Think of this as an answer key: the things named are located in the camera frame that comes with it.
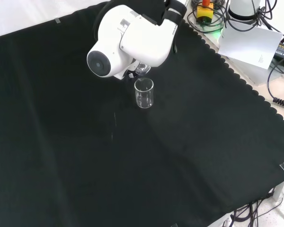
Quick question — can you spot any clear glass beaker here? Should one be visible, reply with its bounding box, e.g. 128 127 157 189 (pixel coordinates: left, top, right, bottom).
133 77 155 109
134 62 152 76

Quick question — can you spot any black bench cloth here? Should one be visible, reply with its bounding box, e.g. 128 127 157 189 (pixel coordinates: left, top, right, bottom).
0 1 284 227

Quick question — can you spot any yellow stop button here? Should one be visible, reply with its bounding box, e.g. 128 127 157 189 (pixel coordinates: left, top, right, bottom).
195 0 214 25

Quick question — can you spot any grey metal box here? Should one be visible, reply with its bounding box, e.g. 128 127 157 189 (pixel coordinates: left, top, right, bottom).
223 55 275 86

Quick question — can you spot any pale white board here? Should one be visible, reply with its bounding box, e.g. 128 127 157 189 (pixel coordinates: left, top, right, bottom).
218 19 284 70

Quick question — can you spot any white bench leg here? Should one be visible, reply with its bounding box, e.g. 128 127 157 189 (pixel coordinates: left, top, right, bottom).
272 179 284 202

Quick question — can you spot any coiled black cable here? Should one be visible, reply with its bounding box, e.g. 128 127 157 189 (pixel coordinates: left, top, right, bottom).
272 97 284 109

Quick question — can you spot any black cable bundle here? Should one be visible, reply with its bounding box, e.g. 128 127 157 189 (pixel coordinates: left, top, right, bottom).
223 186 284 227

